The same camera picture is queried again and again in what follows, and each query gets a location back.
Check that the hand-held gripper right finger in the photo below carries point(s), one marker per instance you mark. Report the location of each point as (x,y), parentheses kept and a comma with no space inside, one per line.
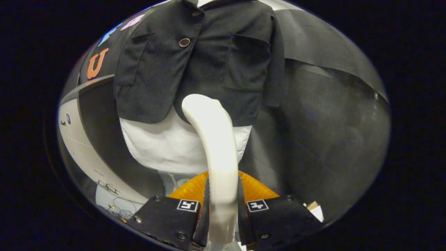
(245,226)

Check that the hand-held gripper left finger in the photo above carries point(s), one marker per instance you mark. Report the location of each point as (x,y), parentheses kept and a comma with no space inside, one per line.
(204,226)

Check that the black suit jacket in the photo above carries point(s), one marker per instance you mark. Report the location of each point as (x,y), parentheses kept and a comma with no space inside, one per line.
(216,69)

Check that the metal dress form stand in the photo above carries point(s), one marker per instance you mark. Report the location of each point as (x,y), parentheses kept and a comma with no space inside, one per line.
(172,179)

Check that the small cardboard box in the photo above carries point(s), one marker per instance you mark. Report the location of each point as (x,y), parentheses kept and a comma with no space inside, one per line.
(315,211)

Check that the white dress form torso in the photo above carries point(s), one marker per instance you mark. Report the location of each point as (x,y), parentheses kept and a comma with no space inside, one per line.
(163,146)

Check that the black backdrop cloth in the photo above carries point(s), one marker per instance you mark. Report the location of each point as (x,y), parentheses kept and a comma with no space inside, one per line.
(331,122)

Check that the grey cabinet box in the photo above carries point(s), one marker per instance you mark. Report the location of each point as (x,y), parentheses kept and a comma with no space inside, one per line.
(75,139)

